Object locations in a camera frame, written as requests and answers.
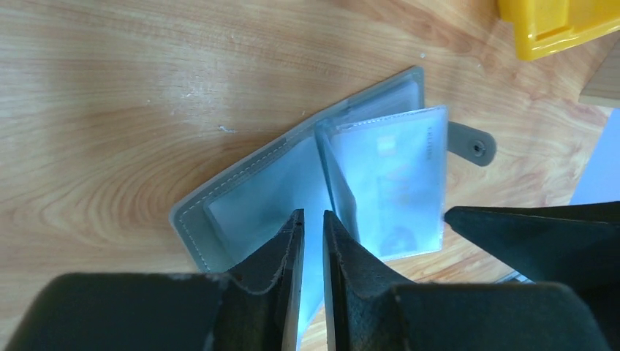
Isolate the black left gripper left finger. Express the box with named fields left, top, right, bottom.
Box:
left=7, top=209, right=304, bottom=350

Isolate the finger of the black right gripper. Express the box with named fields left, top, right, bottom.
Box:
left=444, top=202, right=619, bottom=291

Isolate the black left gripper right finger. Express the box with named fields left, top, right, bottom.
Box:
left=323, top=211, right=611, bottom=350

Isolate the white VIP card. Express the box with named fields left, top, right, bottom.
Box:
left=330, top=105, right=448, bottom=260

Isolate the wooden shelf unit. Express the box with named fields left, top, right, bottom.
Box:
left=578, top=41, right=620, bottom=109

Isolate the yellow plastic bin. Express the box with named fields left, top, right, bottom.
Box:
left=497, top=0, right=619, bottom=61

